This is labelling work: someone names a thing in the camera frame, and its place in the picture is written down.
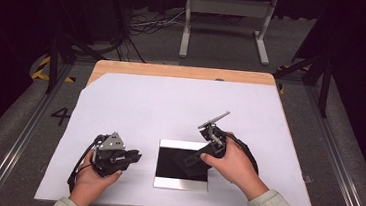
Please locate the black metal stand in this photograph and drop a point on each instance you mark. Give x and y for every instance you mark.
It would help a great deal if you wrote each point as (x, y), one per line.
(324, 92)
(53, 65)

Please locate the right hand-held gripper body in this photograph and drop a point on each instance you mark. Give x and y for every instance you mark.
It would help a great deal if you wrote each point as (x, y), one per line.
(214, 142)

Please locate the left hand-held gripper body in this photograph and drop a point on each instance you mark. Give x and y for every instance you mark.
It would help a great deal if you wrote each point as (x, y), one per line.
(109, 160)

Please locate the person's right hand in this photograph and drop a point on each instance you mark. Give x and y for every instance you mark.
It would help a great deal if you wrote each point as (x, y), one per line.
(235, 169)

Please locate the person's left hand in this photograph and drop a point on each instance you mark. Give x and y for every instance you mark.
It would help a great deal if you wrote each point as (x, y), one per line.
(91, 185)

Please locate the white metal stand frame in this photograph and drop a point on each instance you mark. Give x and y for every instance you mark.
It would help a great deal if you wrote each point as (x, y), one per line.
(228, 6)

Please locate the silver picture frame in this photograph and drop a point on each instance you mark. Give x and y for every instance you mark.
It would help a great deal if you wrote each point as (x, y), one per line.
(171, 169)

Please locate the large white paper sheet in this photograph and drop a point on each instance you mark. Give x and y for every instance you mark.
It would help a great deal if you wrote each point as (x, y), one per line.
(157, 107)

